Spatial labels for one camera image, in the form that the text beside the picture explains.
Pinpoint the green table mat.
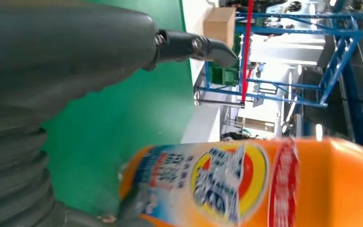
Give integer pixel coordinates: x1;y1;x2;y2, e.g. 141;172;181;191
40;0;198;217

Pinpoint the white low table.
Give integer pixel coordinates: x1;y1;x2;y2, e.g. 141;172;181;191
181;0;220;87

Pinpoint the white tilted table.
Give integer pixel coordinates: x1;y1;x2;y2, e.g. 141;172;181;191
180;103;223;145

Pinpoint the brown cardboard box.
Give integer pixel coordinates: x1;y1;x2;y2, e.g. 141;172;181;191
202;7;237;51

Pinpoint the green crate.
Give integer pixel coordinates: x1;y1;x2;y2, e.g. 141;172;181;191
208;61;242;87

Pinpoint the red pole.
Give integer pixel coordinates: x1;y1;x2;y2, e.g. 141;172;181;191
241;0;254;104

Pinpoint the blue metal rack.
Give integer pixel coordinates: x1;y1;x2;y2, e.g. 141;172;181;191
197;11;363;148

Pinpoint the steel table frame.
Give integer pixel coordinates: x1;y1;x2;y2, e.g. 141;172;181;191
193;89;246;109

